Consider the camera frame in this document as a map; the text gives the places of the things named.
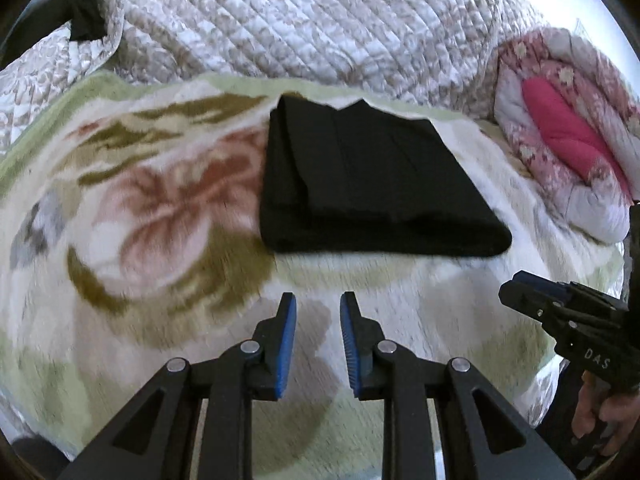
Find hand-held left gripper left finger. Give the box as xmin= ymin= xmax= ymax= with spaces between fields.
xmin=57 ymin=292 xmax=298 ymax=480

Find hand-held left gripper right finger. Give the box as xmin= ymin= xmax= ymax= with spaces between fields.
xmin=340 ymin=291 xmax=577 ymax=480

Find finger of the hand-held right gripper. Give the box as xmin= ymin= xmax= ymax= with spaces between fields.
xmin=499 ymin=281 xmax=557 ymax=325
xmin=512 ymin=270 xmax=581 ymax=306

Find black pants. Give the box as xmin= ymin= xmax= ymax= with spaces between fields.
xmin=259 ymin=92 xmax=513 ymax=260

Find person's right hand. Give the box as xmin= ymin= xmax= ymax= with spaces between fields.
xmin=571 ymin=374 xmax=640 ymax=457

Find pink floral comforter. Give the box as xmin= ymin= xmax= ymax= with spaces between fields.
xmin=492 ymin=27 xmax=640 ymax=247

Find cream floral fleece blanket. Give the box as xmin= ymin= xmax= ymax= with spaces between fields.
xmin=0 ymin=72 xmax=631 ymax=480

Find white quilted bedspread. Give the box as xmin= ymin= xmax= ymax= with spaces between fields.
xmin=0 ymin=0 xmax=566 ymax=158

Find dark cloth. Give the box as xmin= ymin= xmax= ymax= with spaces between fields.
xmin=69 ymin=0 xmax=109 ymax=44

